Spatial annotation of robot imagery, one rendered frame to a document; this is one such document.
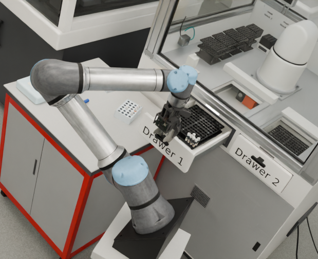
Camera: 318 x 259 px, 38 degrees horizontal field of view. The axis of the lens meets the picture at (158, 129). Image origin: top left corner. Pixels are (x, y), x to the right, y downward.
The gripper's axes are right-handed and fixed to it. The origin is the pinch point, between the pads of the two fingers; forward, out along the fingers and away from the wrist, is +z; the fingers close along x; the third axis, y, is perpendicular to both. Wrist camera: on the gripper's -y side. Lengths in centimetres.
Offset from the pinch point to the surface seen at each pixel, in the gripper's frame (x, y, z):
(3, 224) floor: -51, 33, 90
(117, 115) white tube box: -29.9, -4.9, 12.7
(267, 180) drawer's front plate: 38.7, -30.8, 6.8
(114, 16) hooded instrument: -80, -44, -4
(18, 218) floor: -50, 25, 90
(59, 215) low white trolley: -22, 26, 56
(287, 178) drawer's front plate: 45, -31, -1
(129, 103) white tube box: -32.3, -14.5, 11.0
